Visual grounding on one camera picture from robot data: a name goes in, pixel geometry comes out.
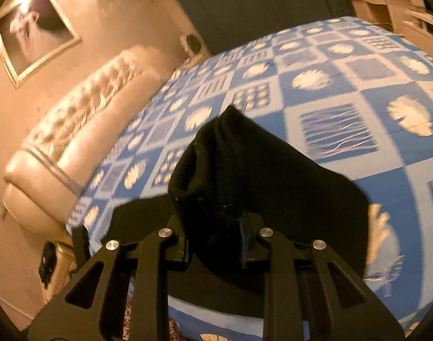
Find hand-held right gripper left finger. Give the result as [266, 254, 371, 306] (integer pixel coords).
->
[27, 228, 193, 341]

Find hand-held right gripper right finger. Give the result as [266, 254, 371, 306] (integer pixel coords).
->
[239, 219, 406, 341]

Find black pants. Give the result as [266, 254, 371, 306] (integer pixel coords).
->
[99, 105, 371, 318]

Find cream nightstand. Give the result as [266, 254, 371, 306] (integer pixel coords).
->
[39, 240, 78, 304]

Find blue patterned bed sheet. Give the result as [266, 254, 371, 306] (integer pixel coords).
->
[65, 16, 433, 341]

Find black device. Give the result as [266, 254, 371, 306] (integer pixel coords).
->
[40, 243, 59, 286]

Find cream tufted headboard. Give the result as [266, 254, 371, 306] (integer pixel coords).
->
[3, 44, 183, 235]

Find small round speaker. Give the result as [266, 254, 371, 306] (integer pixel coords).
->
[181, 33, 204, 57]

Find dark curtain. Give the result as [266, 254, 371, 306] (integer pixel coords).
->
[156, 0, 357, 59]

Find cream shelf unit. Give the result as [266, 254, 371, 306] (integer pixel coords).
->
[342, 0, 433, 65]

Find framed wall picture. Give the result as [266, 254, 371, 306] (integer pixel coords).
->
[0, 0, 82, 89]

